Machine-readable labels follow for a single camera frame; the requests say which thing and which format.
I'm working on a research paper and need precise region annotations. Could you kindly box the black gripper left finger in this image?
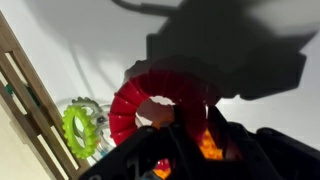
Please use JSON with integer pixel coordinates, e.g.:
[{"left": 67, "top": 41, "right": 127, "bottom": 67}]
[{"left": 79, "top": 105, "right": 202, "bottom": 180}]

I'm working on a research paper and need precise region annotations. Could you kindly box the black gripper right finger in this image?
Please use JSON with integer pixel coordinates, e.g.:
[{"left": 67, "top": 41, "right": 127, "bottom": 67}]
[{"left": 207, "top": 105, "right": 320, "bottom": 180}]

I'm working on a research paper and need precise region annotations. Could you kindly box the clear plastic ring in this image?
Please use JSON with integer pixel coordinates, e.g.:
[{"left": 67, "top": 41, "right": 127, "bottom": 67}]
[{"left": 71, "top": 96, "right": 117, "bottom": 162}]

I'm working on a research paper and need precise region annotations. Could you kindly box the dark green toothed plastic ring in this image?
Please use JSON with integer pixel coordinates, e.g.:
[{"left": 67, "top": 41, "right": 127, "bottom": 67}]
[{"left": 4, "top": 83, "right": 38, "bottom": 105}]

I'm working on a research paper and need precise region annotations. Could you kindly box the wooden slatted tray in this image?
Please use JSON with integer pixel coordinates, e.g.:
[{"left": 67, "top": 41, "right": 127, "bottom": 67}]
[{"left": 0, "top": 11, "right": 91, "bottom": 180}]

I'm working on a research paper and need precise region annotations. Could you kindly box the red toothed plastic ring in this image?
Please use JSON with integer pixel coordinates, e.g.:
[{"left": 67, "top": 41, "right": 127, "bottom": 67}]
[{"left": 108, "top": 71, "right": 223, "bottom": 172}]

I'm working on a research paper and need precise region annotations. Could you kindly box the orange toothed plastic ring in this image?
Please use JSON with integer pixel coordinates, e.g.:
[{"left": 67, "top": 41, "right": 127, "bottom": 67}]
[{"left": 151, "top": 113, "right": 224, "bottom": 180}]

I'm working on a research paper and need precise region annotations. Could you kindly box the lime green toothed plastic ring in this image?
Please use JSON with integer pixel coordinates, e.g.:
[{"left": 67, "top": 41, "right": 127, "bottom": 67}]
[{"left": 61, "top": 103, "right": 100, "bottom": 160}]

